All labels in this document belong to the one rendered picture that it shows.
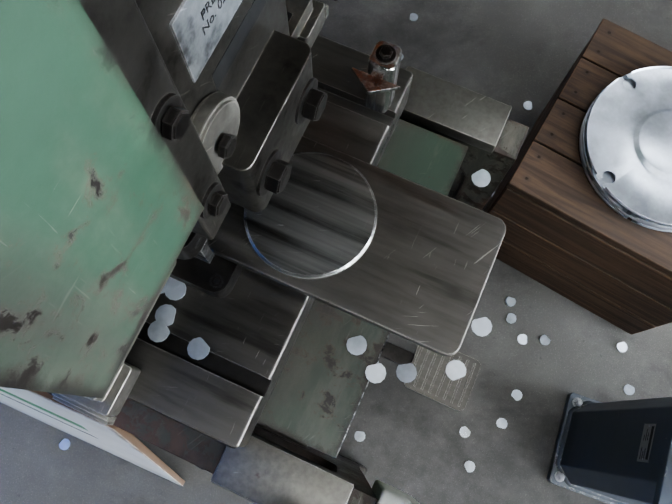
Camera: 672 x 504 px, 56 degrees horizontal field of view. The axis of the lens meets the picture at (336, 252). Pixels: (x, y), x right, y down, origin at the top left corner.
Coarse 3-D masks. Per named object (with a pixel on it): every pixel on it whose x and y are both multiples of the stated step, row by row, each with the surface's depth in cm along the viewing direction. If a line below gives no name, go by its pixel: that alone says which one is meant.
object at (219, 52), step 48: (144, 0) 26; (192, 0) 29; (240, 0) 34; (192, 48) 31; (240, 48) 37; (288, 48) 41; (192, 96) 34; (240, 96) 40; (288, 96) 40; (240, 144) 39; (288, 144) 45; (240, 192) 43
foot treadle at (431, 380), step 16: (384, 352) 118; (400, 352) 118; (416, 352) 117; (432, 352) 117; (416, 368) 116; (432, 368) 116; (416, 384) 115; (432, 384) 115; (448, 384) 115; (464, 384) 115; (448, 400) 115; (464, 400) 115
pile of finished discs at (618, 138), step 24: (648, 72) 108; (600, 96) 107; (624, 96) 107; (648, 96) 107; (600, 120) 106; (624, 120) 106; (648, 120) 105; (600, 144) 104; (624, 144) 104; (648, 144) 104; (600, 168) 103; (624, 168) 103; (648, 168) 103; (600, 192) 104; (624, 192) 102; (648, 192) 102; (624, 216) 104; (648, 216) 101
